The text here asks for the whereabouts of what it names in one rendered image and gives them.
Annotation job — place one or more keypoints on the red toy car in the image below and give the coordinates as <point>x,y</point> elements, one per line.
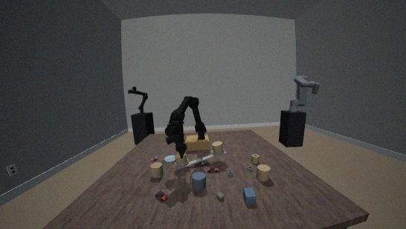
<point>161,195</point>
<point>213,169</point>

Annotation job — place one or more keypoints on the tan cylinder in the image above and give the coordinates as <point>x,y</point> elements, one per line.
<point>156,170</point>
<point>217,147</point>
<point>179,160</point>
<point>263,172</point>

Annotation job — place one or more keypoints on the blue box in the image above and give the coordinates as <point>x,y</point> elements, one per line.
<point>249,195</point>

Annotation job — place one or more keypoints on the dark blue cylinder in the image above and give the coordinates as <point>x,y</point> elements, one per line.
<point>199,180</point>

